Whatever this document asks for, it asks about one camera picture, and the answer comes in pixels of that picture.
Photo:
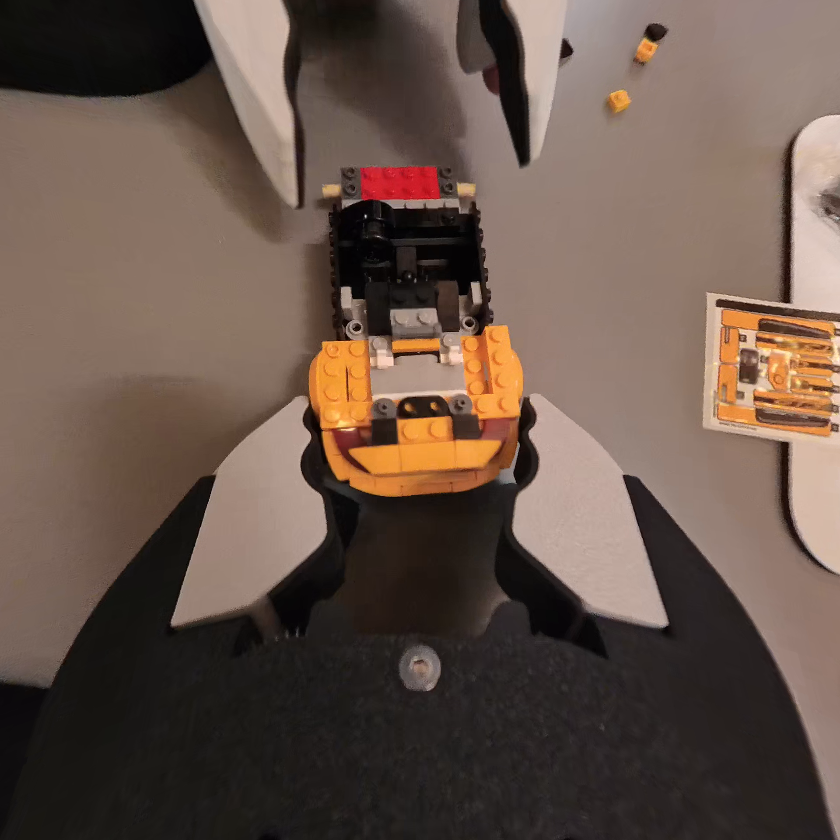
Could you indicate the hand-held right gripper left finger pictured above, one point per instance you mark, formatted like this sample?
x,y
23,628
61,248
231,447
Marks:
x,y
262,525

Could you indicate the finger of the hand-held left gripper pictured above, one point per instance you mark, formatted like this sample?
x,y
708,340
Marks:
x,y
544,65
256,79

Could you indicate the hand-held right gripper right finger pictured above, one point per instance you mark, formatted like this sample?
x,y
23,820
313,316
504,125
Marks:
x,y
577,525

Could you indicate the orange and black lego car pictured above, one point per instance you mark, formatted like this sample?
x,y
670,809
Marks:
x,y
413,453

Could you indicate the small orange lego piece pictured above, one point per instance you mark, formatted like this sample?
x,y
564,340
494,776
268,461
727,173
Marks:
x,y
646,51
619,101

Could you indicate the orange lego sticker sheet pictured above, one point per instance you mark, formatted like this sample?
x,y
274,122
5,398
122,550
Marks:
x,y
774,367

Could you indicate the person's left hand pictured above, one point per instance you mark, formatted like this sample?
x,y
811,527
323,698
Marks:
x,y
492,82

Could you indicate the white rounded board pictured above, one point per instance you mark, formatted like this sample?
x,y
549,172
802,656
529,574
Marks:
x,y
814,499

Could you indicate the clear plastic parts bag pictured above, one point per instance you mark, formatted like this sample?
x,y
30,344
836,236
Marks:
x,y
828,207

